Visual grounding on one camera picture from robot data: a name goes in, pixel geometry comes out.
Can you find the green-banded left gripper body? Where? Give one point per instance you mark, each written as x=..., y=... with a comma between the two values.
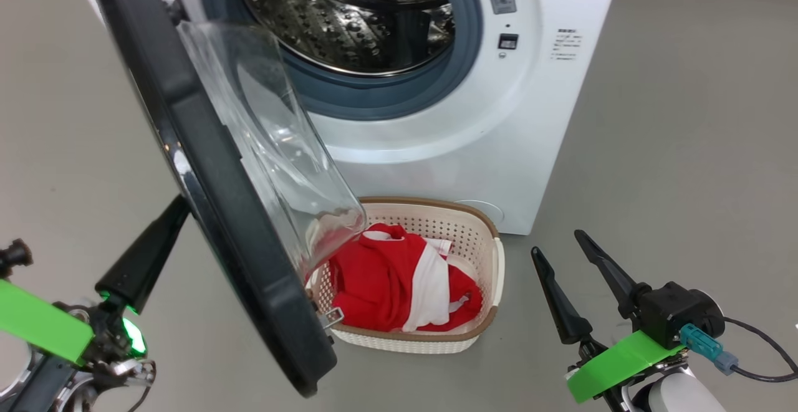
x=37, y=321

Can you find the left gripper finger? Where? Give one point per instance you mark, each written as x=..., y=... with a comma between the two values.
x=143, y=256

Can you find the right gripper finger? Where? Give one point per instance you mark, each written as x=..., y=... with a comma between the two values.
x=617, y=281
x=564, y=312

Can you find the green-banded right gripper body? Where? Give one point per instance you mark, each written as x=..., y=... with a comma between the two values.
x=617, y=368

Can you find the black glass washing machine door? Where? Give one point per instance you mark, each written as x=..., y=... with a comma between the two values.
x=249, y=262

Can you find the red white garment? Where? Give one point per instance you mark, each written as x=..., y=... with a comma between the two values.
x=374, y=287

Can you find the cream perforated laundry basket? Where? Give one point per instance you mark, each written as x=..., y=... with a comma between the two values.
x=436, y=225

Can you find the white front-load washing machine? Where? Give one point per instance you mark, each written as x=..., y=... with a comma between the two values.
x=530, y=150

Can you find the black door latch socket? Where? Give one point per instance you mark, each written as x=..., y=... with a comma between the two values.
x=508, y=41

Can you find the grey rubber door gasket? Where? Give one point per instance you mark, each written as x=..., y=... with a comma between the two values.
x=386, y=97

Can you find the round white filter cover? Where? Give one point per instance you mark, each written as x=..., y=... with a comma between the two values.
x=489, y=209

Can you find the printed text sticker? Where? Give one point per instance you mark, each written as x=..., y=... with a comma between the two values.
x=567, y=44

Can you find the steel washer drum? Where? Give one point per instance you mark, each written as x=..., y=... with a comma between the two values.
x=349, y=25

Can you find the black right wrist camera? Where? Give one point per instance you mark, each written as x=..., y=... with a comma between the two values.
x=673, y=309

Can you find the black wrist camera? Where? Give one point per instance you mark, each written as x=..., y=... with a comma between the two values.
x=121, y=331
x=673, y=309

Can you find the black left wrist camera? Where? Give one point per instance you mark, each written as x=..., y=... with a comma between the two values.
x=121, y=331

